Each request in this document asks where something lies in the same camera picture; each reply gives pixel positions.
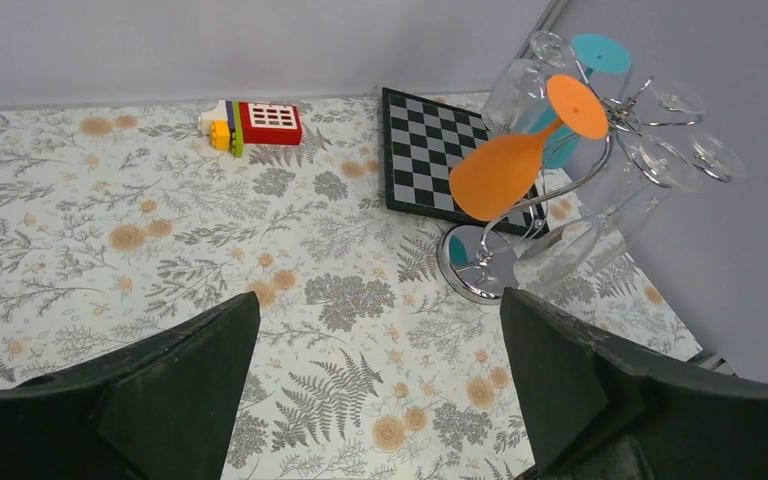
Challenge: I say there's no clear champagne flute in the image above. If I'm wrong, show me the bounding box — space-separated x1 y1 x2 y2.
514 135 701 294

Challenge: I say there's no teal wine glass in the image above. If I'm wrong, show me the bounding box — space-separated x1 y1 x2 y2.
511 30 632 133

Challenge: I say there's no colourful toy brick block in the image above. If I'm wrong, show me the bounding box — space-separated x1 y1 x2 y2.
198 100 303 158

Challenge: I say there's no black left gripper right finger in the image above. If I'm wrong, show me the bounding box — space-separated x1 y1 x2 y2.
500 288 768 479

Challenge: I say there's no black white chess board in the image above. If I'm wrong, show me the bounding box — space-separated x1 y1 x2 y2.
381 87 550 240

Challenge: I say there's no chrome wine glass rack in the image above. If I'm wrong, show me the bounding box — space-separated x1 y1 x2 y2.
436 76 650 306

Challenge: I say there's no clear wine glass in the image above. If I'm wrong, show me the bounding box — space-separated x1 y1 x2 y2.
618 76 706 128
589 130 747 273
480 30 576 136

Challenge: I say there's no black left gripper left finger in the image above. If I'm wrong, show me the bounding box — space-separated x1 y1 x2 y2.
0 293 260 479

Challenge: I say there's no orange wine glass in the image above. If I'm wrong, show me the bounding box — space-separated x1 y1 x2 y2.
449 74 608 221

